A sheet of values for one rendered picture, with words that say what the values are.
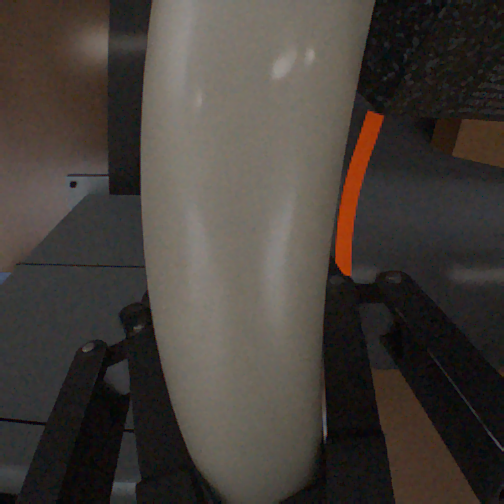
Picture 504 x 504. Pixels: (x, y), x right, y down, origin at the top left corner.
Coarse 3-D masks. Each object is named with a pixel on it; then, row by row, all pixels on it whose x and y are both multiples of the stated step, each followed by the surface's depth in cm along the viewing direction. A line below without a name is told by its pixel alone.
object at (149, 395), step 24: (120, 312) 13; (144, 312) 13; (144, 336) 13; (144, 360) 12; (144, 384) 11; (144, 408) 10; (168, 408) 10; (144, 432) 9; (168, 432) 9; (144, 456) 9; (168, 456) 8; (144, 480) 8; (168, 480) 7; (192, 480) 7
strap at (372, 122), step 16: (368, 112) 93; (368, 128) 95; (368, 144) 97; (352, 160) 99; (368, 160) 99; (352, 176) 101; (352, 192) 103; (352, 208) 105; (352, 224) 107; (336, 240) 109; (336, 256) 111
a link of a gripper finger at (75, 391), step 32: (96, 352) 13; (64, 384) 11; (96, 384) 11; (64, 416) 10; (96, 416) 11; (64, 448) 9; (96, 448) 10; (32, 480) 8; (64, 480) 8; (96, 480) 10
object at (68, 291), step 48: (96, 192) 100; (48, 240) 75; (96, 240) 76; (0, 288) 58; (48, 288) 59; (96, 288) 60; (144, 288) 61; (0, 336) 48; (48, 336) 49; (96, 336) 50; (0, 384) 40; (48, 384) 41; (0, 432) 35; (0, 480) 32
